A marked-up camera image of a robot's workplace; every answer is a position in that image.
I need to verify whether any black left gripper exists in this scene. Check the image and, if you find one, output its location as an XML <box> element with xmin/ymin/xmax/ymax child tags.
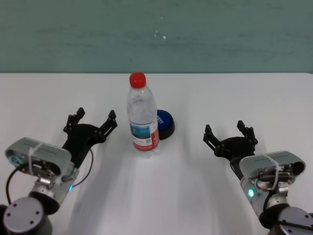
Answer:
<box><xmin>62</xmin><ymin>107</ymin><xmax>118</xmax><ymax>169</ymax></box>

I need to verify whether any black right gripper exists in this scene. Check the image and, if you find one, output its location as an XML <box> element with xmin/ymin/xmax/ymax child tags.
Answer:
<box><xmin>202</xmin><ymin>119</ymin><xmax>259</xmax><ymax>181</ymax></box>

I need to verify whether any clear water bottle red cap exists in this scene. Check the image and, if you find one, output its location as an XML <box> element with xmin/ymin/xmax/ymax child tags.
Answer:
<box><xmin>126</xmin><ymin>71</ymin><xmax>161</xmax><ymax>159</ymax></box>

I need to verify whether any blue push button black base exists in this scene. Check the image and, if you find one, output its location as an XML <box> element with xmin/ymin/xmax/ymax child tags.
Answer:
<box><xmin>156</xmin><ymin>109</ymin><xmax>176</xmax><ymax>141</ymax></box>

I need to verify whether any white zip tie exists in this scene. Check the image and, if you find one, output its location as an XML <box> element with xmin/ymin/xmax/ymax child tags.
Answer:
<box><xmin>26</xmin><ymin>143</ymin><xmax>44</xmax><ymax>175</ymax></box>
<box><xmin>265</xmin><ymin>153</ymin><xmax>281</xmax><ymax>194</ymax></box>

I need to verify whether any thin black left gripper cable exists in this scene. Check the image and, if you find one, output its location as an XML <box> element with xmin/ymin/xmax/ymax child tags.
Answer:
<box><xmin>72</xmin><ymin>147</ymin><xmax>95</xmax><ymax>190</ymax></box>

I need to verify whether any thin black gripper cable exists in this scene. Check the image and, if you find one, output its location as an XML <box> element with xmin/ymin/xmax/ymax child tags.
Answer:
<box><xmin>72</xmin><ymin>147</ymin><xmax>95</xmax><ymax>190</ymax></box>
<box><xmin>262</xmin><ymin>190</ymin><xmax>276</xmax><ymax>217</ymax></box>

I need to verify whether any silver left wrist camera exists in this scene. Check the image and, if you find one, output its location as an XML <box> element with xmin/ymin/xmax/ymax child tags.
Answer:
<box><xmin>4</xmin><ymin>137</ymin><xmax>72</xmax><ymax>182</ymax></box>

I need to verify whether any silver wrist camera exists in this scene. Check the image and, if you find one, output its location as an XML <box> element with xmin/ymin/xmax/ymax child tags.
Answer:
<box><xmin>239</xmin><ymin>150</ymin><xmax>307</xmax><ymax>191</ymax></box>
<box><xmin>4</xmin><ymin>137</ymin><xmax>72</xmax><ymax>182</ymax></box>

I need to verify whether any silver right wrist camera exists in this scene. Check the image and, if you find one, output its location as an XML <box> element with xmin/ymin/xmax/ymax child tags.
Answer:
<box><xmin>239</xmin><ymin>150</ymin><xmax>307</xmax><ymax>191</ymax></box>

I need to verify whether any thin black right gripper cable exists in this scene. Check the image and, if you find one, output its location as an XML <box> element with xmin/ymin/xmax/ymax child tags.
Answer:
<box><xmin>262</xmin><ymin>190</ymin><xmax>276</xmax><ymax>217</ymax></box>

